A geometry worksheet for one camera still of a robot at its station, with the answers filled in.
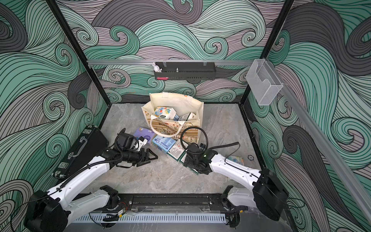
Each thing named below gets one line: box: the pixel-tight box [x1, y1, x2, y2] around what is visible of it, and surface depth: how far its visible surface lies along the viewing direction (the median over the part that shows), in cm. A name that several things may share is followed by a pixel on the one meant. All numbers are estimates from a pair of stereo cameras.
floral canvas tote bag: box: [141, 91, 204, 144], surface depth 87 cm
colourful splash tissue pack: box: [154, 106, 177, 120], surface depth 86 cm
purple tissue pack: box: [133, 126, 156, 145], surface depth 98 cm
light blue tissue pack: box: [152, 136, 177, 153], surface depth 92 cm
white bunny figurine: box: [152, 62, 163, 73], surface depth 87 cm
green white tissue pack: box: [166, 139, 189, 163], surface depth 87 cm
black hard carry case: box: [51, 125, 110, 180], surface depth 71 cm
